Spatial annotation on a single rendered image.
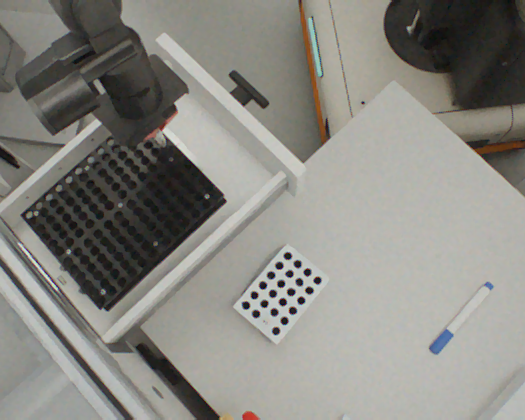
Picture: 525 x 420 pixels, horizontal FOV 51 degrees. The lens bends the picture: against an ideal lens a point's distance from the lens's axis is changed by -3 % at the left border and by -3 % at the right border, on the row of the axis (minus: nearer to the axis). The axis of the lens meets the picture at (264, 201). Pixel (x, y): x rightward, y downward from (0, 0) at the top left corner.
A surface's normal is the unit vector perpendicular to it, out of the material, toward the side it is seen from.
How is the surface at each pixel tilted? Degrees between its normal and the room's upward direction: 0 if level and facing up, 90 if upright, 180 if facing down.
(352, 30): 0
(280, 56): 0
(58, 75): 58
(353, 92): 0
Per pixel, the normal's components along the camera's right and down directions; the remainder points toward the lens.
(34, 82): 0.48, 0.54
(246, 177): -0.04, -0.25
